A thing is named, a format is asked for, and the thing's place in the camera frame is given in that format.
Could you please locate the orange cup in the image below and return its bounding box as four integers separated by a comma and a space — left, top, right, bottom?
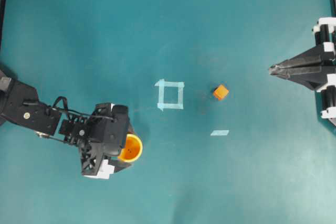
118, 134, 143, 163

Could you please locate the blue tape square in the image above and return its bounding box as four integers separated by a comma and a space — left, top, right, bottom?
155, 79, 185, 111

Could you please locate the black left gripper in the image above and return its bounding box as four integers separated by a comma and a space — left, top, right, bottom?
59, 103, 134, 179

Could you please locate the orange block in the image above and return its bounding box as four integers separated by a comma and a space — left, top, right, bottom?
213, 84, 229, 101

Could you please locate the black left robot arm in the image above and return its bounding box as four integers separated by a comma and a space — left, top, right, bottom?
1, 72, 132, 179

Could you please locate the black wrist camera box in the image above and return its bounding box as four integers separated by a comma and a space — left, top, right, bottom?
88, 103, 130, 156

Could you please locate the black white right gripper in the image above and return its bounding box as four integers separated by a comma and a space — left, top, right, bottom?
268, 17, 335, 125

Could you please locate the blue tape strip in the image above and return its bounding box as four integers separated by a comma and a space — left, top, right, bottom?
211, 130, 229, 136

